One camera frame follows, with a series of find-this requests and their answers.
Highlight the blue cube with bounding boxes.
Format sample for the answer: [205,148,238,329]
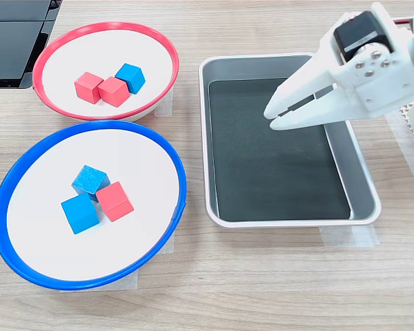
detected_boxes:
[60,192,101,236]
[115,63,147,95]
[71,164,111,203]

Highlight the red cube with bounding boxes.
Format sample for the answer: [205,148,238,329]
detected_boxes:
[74,71,105,105]
[95,181,135,223]
[97,76,130,108]

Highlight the translucent tape piece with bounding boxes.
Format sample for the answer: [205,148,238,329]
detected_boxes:
[384,103,414,201]
[157,232,175,256]
[154,86,174,117]
[319,225,381,248]

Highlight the black mat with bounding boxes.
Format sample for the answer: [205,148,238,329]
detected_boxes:
[208,77,352,222]

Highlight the steel tray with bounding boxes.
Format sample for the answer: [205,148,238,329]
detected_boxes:
[198,52,383,229]

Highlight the blue-rimmed white plate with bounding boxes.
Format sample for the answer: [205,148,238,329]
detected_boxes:
[0,120,188,291]

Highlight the red-rimmed white plate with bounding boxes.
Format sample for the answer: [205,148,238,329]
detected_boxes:
[32,21,180,122]

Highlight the black electronic device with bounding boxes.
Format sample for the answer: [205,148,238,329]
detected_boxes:
[0,0,65,90]

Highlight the pale perforated base plate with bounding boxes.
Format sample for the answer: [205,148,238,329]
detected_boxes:
[397,102,414,161]

